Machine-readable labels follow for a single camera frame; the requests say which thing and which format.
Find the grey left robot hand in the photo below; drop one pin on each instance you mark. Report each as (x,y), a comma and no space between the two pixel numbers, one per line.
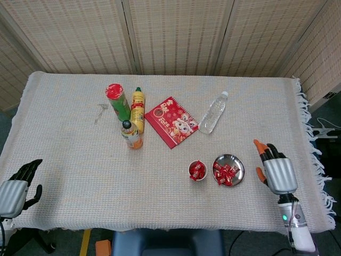
(12,196)

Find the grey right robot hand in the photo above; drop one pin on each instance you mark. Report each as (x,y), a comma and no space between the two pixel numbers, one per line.
(279,174)

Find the red candy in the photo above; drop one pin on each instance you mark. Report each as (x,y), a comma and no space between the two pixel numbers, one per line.
(226,168)
(217,166)
(229,182)
(198,166)
(201,173)
(218,174)
(221,180)
(194,176)
(235,168)

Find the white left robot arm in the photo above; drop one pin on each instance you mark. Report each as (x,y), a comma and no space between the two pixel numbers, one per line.
(4,234)

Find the white paper cup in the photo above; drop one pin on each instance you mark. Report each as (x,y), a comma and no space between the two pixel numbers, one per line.
(197,179)

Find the round steel plate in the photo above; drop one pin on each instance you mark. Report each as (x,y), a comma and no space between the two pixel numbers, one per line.
(238,162)

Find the black table leg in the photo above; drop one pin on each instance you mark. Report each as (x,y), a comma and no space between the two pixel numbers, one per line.
(44,240)

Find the black box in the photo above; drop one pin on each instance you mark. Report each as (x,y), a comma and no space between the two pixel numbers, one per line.
(330,152)

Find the white stand base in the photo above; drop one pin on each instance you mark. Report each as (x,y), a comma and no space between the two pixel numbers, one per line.
(323,132)

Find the white woven tablecloth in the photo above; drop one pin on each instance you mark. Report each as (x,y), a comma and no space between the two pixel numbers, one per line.
(80,160)

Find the clear plastic water bottle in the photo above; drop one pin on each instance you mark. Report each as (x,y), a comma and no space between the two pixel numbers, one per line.
(211,117)

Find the orange block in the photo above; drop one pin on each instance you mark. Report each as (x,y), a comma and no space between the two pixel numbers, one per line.
(103,248)

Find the woven bamboo screen panel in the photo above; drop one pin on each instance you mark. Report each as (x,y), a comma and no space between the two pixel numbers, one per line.
(74,34)
(266,34)
(178,34)
(319,66)
(13,80)

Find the red 2026 spiral calendar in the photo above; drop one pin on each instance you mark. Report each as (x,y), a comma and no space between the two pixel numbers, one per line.
(170,125)

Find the blue seat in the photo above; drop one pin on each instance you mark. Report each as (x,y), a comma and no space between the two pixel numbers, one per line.
(167,242)

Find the orange juice bottle black cap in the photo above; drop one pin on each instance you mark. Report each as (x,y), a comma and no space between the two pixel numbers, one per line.
(131,138)

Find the green chip can red lid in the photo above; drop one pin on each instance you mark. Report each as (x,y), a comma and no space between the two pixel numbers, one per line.
(120,106)

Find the yellow bottle green cap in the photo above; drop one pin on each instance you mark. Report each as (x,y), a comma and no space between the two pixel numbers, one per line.
(138,112)

